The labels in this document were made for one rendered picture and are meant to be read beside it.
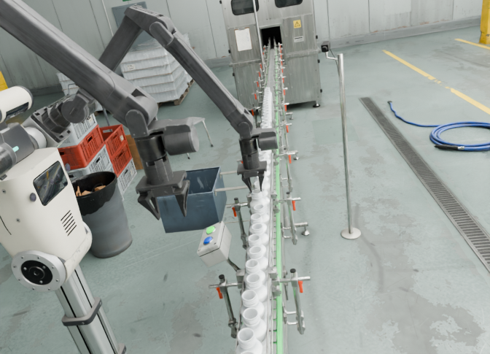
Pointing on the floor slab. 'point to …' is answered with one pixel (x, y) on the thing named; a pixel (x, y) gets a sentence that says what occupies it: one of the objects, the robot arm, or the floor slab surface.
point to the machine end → (304, 10)
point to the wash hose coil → (450, 128)
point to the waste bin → (103, 214)
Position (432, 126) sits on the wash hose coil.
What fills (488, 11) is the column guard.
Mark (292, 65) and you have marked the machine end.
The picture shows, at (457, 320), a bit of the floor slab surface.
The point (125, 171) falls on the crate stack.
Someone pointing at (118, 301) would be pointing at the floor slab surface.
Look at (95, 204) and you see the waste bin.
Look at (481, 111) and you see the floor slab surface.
